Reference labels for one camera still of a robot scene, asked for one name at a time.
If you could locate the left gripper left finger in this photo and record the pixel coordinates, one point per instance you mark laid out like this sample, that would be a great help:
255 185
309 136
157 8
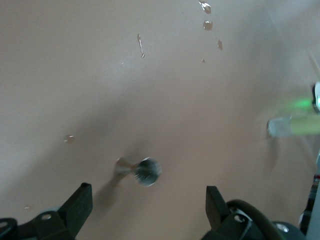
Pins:
72 215

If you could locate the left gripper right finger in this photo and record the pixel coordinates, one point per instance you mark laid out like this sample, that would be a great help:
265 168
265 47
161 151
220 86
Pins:
220 222

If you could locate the steel double-cone jigger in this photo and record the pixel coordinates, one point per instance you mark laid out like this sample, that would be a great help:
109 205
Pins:
147 172

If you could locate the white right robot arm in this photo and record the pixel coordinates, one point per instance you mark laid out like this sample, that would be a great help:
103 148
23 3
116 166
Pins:
317 90

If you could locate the tiny liquid drop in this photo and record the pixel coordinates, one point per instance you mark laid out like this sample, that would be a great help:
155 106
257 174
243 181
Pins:
69 140
27 207

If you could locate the yellow-green bottle with clear base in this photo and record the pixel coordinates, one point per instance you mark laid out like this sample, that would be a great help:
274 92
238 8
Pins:
305 125

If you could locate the small liquid puddle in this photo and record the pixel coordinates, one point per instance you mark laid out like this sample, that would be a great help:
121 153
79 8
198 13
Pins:
207 25
220 45
206 8

